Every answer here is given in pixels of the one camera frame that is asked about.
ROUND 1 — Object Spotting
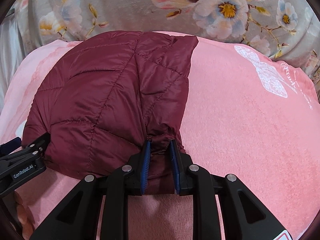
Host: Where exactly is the maroon quilted jacket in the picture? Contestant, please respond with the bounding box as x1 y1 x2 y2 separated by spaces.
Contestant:
22 31 198 194

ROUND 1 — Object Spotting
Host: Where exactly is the person's left hand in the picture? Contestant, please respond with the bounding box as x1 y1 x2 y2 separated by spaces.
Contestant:
14 191 34 240

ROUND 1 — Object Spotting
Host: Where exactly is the white satin curtain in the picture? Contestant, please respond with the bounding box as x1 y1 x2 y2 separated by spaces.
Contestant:
1 8 28 110

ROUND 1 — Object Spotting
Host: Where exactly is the pink fleece blanket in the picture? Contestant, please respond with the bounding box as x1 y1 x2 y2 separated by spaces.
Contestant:
1 38 319 239

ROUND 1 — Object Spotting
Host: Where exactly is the grey floral bed sheet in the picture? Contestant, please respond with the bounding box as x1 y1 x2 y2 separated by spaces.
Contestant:
13 0 319 82

